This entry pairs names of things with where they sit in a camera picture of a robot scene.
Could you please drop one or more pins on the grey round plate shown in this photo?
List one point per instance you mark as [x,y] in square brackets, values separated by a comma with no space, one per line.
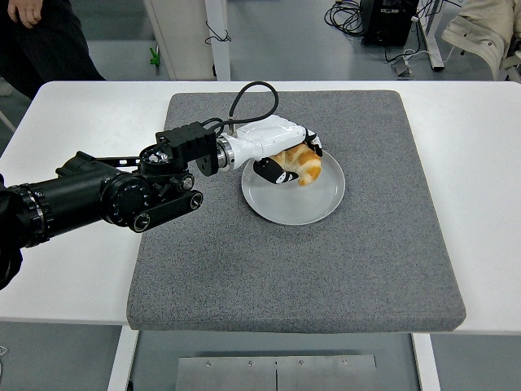
[293,203]

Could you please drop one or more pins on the white table leg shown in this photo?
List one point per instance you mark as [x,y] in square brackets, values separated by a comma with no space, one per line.
[122,358]
[426,362]

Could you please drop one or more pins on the person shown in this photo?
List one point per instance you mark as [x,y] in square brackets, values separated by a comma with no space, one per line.
[53,49]

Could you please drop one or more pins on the golden croissant bread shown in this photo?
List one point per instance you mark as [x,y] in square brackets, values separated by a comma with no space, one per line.
[310,169]

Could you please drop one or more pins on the black computer case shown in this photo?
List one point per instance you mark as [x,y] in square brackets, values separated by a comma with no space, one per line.
[386,24]

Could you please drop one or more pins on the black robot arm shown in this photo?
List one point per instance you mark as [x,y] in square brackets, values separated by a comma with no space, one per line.
[81,195]

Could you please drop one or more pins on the grey felt mat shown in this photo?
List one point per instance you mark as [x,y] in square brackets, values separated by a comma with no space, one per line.
[285,277]

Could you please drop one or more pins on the grey metal plate with screws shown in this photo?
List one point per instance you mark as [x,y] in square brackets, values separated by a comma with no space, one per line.
[277,374]

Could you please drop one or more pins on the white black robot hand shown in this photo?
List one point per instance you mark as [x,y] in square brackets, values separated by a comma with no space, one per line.
[268,136]

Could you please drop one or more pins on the small green object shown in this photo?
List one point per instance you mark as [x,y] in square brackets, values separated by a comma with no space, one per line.
[154,59]

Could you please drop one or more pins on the person's hand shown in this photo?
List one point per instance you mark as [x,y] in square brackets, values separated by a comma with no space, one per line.
[28,14]

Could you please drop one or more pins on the grey power adapter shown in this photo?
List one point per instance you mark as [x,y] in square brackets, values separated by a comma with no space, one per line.
[403,67]

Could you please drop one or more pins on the white cabinet panel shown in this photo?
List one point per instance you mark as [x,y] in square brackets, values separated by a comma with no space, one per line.
[183,24]

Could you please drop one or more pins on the beige jacket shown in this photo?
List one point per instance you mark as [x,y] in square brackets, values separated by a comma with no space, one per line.
[484,36]

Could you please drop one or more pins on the white desk leg with foot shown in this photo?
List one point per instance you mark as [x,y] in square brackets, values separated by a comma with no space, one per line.
[431,36]

